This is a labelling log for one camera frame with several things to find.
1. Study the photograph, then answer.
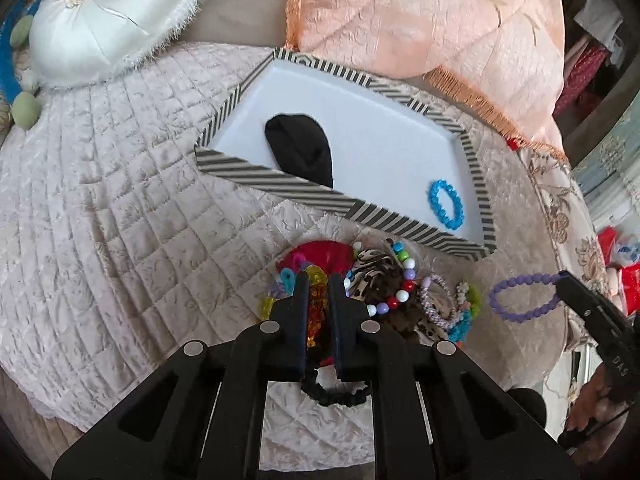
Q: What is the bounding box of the blue bead bracelet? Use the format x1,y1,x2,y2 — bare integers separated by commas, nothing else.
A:
428,179,465,231

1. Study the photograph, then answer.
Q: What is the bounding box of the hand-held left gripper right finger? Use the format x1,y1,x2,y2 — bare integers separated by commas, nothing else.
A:
327,275,581,480

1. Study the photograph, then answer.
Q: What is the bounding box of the pink white seed bead bracelet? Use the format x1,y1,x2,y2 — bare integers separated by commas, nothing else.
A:
419,274,459,329

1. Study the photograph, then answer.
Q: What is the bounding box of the translucent yellow red bead bracelet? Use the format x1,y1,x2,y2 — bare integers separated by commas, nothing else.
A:
259,260,332,352

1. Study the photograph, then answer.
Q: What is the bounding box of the leopard print hair bow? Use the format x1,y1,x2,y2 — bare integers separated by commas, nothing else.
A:
345,247,451,346

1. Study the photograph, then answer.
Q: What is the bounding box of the black fabric hair accessory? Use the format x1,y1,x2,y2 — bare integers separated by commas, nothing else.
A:
264,113,335,188

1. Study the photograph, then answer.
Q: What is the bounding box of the blue green plush toy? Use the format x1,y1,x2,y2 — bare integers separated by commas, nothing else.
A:
0,0,44,129

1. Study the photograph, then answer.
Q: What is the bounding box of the purple bead bracelet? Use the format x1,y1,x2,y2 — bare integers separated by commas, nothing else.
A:
488,271,563,324

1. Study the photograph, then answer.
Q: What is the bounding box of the beige floral cloth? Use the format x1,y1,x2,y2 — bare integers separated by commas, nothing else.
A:
515,142,626,376

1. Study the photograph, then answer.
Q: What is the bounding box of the green white teal bracelet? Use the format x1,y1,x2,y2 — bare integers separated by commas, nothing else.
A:
446,281,482,347

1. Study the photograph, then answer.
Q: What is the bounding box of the red patterned cloth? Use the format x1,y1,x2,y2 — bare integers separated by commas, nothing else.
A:
554,44,609,117

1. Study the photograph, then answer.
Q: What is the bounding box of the red fabric hair accessory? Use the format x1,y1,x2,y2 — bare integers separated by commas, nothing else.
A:
277,241,357,277

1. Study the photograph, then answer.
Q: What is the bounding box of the multicolour round bead bracelet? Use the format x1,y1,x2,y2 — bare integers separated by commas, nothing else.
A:
352,241,419,319

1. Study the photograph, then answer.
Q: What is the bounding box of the striped white tray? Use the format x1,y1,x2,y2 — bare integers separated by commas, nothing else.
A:
194,48,497,261

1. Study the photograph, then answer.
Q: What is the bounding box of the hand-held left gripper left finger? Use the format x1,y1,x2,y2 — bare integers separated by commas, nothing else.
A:
50,272,313,480

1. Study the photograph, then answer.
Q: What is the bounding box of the red white plastic bag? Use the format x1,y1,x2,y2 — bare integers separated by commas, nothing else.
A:
597,225,640,312

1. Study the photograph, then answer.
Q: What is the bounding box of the person's right hand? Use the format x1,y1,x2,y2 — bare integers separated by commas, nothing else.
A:
569,361,631,436

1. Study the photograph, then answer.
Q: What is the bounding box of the white round satin cushion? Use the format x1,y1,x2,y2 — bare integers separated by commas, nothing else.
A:
29,0,209,92

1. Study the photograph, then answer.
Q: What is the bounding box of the peach quilted cushion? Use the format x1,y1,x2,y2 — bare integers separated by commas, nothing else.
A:
285,0,571,162

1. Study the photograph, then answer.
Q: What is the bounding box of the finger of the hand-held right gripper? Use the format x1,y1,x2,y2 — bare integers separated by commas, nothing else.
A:
558,270,632,334
555,285,622,357

